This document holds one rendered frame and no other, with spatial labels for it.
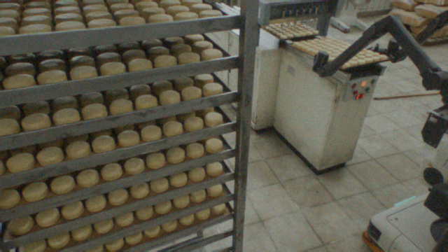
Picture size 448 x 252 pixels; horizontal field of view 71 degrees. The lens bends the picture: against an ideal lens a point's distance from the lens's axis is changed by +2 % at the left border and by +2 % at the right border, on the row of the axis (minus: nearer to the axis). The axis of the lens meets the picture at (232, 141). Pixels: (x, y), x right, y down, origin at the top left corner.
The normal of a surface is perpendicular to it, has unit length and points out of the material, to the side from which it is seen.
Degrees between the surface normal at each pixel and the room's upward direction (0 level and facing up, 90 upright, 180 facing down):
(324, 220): 0
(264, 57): 90
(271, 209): 0
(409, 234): 1
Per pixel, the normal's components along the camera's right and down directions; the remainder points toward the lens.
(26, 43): 0.42, 0.55
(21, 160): 0.02, -0.80
